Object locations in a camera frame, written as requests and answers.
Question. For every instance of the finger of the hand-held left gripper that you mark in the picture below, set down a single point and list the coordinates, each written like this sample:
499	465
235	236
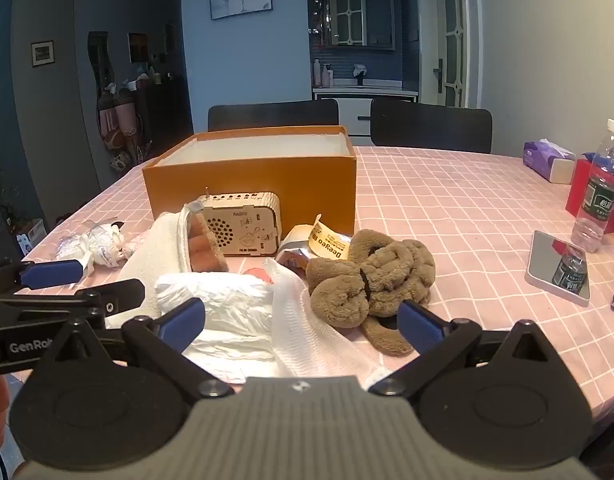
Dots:
119	296
52	273

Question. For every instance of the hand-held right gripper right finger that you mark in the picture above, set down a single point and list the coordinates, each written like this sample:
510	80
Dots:
419	325

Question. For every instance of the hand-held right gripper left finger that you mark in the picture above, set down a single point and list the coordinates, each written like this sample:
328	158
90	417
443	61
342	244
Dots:
184	322

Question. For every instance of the white towel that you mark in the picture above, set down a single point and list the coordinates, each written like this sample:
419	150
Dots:
157	245

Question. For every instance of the white mesh cloth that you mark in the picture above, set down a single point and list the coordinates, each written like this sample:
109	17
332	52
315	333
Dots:
297	330

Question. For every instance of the orange cardboard box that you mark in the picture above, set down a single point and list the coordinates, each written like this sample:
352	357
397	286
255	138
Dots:
247	175

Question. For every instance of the cardboard box with blue print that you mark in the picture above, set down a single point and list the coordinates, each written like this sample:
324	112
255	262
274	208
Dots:
31	237

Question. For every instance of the crumpled clear plastic package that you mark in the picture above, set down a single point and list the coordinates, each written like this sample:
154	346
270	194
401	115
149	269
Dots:
99	247

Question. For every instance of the wooden radio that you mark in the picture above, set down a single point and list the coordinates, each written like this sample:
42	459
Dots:
247	230

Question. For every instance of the pink checked tablecloth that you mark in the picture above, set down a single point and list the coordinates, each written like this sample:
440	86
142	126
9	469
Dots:
462	220

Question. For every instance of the snack packet with yellow label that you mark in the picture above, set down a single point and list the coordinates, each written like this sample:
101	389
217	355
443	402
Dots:
327	245

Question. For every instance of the flat white-framed mirror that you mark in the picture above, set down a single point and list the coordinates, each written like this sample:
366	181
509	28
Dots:
547	260

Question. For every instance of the hanging pink bags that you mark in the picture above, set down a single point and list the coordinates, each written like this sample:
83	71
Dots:
119	125

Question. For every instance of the dark sideboard cabinet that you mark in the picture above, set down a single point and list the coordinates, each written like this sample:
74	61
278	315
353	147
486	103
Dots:
169	115

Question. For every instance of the black chair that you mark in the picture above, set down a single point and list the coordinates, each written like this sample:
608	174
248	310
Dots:
272	115
432	127

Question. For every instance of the red box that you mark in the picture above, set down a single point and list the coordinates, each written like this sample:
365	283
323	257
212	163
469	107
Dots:
578	195

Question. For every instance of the purple tissue pack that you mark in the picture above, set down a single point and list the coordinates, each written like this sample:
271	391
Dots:
544	157

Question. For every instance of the clear plastic water bottle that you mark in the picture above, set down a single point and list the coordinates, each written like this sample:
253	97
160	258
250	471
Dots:
599	200

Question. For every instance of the small framed picture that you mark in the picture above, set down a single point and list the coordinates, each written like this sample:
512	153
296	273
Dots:
42	53

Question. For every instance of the white vanity cabinet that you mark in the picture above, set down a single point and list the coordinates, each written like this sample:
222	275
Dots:
357	110

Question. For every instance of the black faucet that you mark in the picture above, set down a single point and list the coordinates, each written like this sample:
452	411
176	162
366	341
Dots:
361	75

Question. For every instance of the pink bottle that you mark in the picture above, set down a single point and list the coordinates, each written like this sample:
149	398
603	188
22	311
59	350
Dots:
317	74
327	77

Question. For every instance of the white glazed door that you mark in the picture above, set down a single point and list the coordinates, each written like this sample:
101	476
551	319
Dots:
452	35

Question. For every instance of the mirror cabinet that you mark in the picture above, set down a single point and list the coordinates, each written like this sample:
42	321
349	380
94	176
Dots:
359	10

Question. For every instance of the wavy wall mirror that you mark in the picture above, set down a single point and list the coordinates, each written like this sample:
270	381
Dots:
98	60

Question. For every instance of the dark wall picture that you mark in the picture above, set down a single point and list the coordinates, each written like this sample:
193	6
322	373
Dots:
138	47

